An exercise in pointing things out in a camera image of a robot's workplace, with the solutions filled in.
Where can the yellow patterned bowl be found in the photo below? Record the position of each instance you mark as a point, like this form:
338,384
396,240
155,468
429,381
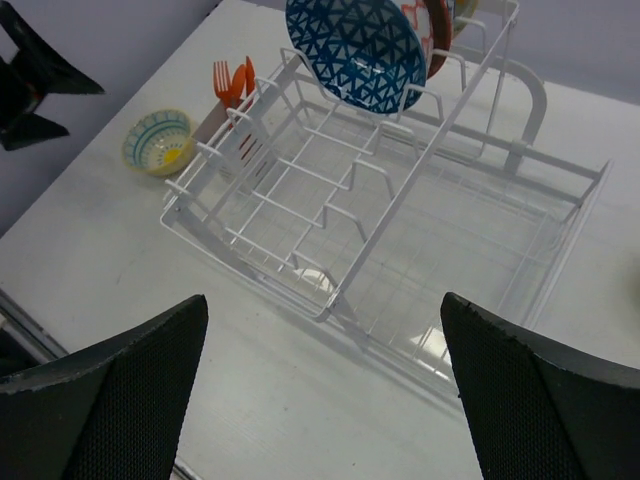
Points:
160,144

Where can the orange plastic spoon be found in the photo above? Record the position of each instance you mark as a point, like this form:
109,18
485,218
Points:
238,83

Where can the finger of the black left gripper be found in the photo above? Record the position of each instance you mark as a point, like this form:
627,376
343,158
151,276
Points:
36,70
30,129

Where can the dark blue triangle bowl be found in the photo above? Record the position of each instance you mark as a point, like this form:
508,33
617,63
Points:
369,54

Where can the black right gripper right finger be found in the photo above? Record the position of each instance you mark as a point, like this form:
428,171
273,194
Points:
537,408

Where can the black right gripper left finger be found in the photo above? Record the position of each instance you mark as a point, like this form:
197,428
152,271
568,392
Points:
113,410

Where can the orange plastic knife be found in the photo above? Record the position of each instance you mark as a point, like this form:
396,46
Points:
250,82

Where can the blue zigzag patterned bowl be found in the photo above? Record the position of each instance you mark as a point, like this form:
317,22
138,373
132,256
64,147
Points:
463,9

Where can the red rimmed patterned bowl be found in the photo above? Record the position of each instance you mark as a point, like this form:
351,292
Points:
432,20

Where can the lime green bowl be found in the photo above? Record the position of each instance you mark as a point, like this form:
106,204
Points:
634,278

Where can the orange plastic fork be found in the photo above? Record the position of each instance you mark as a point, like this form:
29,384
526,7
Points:
222,83

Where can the white wire dish rack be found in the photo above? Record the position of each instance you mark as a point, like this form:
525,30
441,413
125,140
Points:
365,221

